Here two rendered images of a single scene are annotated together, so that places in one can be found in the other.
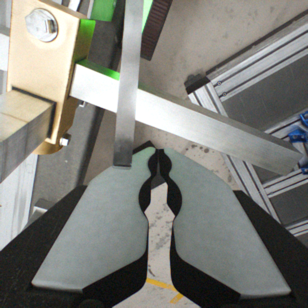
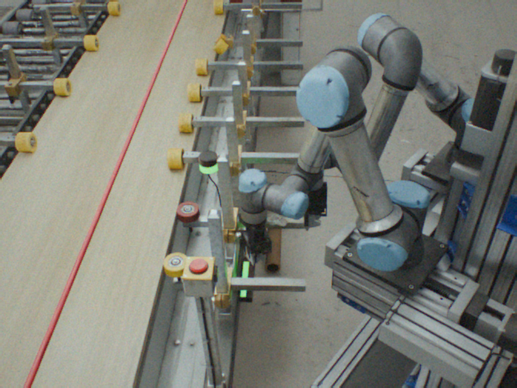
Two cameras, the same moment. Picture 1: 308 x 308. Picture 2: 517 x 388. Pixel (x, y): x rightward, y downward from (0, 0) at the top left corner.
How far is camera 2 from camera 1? 1.68 m
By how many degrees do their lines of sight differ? 78
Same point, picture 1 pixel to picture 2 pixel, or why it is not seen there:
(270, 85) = (364, 373)
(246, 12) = (325, 359)
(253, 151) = (289, 282)
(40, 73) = not seen: hidden behind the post
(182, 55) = not seen: outside the picture
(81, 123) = (228, 327)
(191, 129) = (268, 282)
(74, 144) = (227, 337)
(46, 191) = not seen: hidden behind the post
